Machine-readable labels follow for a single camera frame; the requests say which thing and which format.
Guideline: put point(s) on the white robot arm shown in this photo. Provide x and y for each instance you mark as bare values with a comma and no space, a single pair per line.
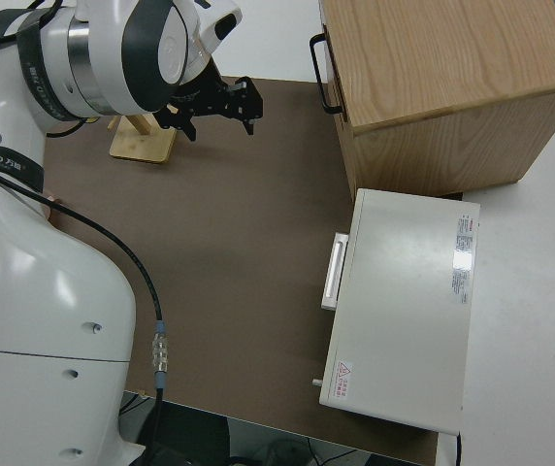
40,291

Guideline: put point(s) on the wooden mug rack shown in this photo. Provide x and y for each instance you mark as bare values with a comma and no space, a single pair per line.
141,148

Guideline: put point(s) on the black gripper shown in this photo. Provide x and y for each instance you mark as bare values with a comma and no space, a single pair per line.
224,99

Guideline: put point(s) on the brown table mat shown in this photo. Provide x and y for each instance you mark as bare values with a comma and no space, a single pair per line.
234,218

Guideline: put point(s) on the white toaster oven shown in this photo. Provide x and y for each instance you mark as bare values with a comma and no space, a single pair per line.
403,301

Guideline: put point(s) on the wooden cabinet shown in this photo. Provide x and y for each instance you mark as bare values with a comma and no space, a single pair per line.
452,73

